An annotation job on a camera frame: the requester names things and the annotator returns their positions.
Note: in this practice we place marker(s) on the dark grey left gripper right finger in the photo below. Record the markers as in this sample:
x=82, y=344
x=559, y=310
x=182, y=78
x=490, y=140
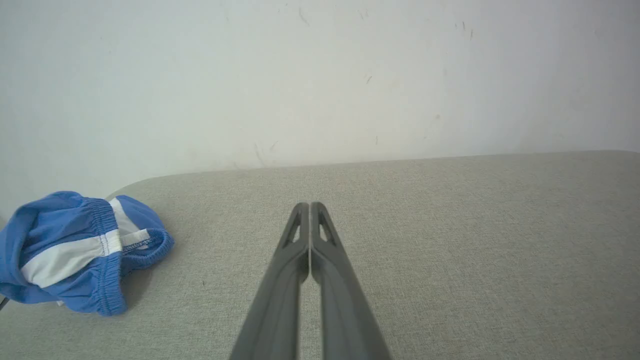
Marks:
x=345, y=310

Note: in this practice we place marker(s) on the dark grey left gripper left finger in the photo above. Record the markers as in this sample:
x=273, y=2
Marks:
x=280, y=300

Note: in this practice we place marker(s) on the blue shorts with white trim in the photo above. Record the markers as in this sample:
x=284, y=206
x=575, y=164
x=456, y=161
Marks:
x=60, y=225

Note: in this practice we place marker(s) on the grey fabric sofa seat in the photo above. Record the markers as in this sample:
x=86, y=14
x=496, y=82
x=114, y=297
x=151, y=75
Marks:
x=450, y=250

